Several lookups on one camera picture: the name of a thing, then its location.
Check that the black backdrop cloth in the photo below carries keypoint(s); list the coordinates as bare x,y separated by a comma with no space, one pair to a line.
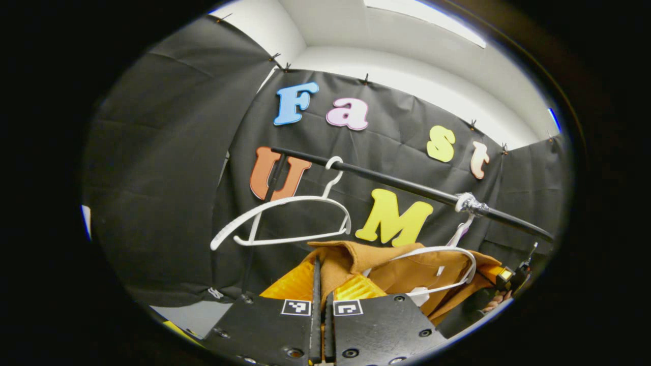
168,152

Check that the black clothes rail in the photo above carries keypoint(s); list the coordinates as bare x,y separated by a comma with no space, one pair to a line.
396,184

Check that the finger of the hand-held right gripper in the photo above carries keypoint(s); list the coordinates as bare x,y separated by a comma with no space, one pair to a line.
501,275

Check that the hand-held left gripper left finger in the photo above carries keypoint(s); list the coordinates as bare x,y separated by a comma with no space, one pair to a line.
264,330

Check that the brown shirt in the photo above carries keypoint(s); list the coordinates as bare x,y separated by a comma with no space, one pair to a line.
346,264

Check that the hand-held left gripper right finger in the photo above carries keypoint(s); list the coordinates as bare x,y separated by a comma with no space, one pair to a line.
381,330

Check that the white clothes hanger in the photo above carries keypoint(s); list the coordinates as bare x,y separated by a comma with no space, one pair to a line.
437,248
323,197

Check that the ceiling light panel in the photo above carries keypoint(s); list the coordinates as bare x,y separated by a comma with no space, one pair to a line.
432,18

